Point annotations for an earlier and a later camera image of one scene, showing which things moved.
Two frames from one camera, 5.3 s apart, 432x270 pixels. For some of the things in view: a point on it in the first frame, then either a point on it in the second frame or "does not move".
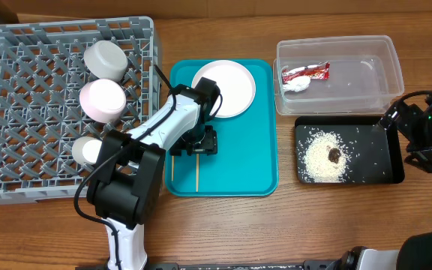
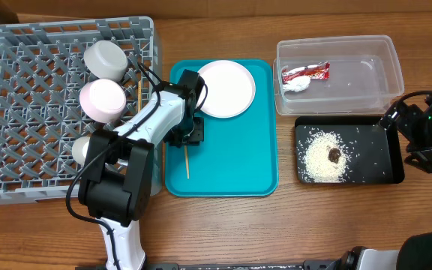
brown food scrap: (334, 154) does not move
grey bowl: (106, 60) does not move
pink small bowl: (102, 100) does not move
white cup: (86, 149) does not move
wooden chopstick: (172, 162) to (139, 95)
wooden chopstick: (197, 171) to (187, 161)
